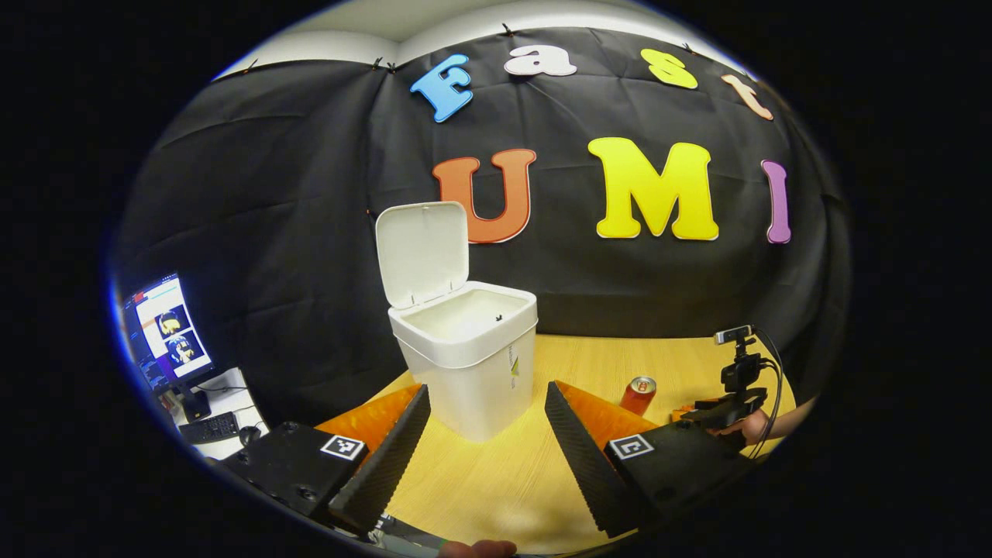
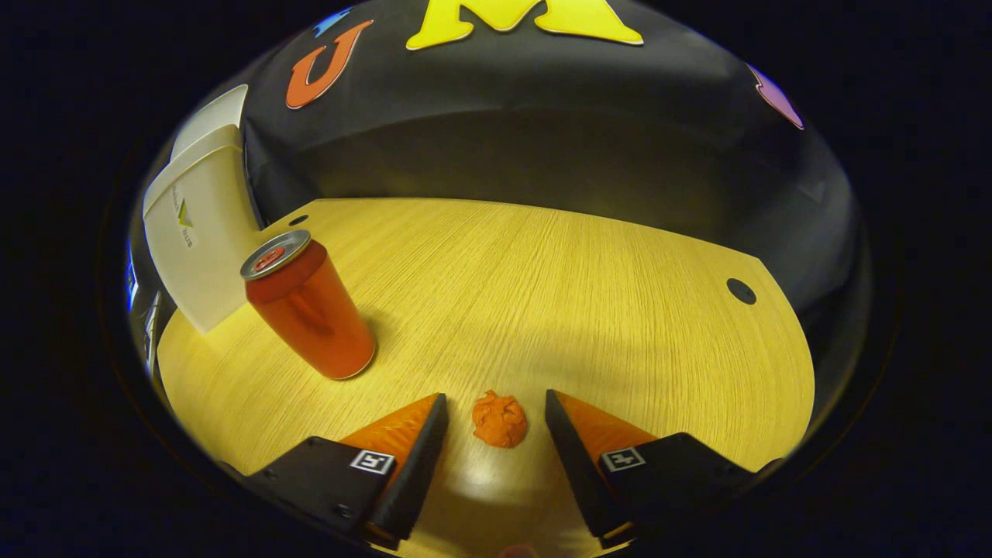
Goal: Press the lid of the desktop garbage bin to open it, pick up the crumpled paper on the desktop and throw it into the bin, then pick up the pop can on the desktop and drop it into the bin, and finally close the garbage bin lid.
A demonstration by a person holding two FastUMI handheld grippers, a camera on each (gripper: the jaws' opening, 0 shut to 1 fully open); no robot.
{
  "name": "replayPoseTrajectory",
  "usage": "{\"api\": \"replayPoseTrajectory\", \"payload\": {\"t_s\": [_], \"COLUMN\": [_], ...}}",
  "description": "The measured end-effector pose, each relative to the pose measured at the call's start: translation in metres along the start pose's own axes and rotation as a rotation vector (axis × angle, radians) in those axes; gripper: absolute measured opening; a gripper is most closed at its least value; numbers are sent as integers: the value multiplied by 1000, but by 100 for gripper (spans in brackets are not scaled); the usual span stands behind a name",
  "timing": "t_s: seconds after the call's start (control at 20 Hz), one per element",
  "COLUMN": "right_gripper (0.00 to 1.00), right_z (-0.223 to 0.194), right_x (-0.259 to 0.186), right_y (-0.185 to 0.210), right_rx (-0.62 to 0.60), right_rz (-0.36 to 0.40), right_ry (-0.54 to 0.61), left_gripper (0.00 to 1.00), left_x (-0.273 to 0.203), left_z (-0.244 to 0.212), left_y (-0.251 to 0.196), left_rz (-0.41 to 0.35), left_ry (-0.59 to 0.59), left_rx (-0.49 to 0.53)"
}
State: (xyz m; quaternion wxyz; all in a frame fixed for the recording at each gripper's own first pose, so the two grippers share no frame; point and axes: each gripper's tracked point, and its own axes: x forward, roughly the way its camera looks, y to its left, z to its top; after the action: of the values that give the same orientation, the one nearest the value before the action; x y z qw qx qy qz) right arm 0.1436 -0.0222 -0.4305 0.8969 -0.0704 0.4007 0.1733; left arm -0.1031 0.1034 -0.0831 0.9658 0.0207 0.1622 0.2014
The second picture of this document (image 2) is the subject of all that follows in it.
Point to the black backdrop cloth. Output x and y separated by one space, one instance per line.
542 116

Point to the wooden desktop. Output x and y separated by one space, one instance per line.
542 294

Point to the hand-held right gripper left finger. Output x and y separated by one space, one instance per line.
418 473

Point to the white desktop garbage bin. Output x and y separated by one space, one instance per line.
198 248

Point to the red pop can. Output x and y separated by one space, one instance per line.
318 318

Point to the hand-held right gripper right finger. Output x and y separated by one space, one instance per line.
577 473

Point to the orange paper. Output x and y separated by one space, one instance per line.
500 422

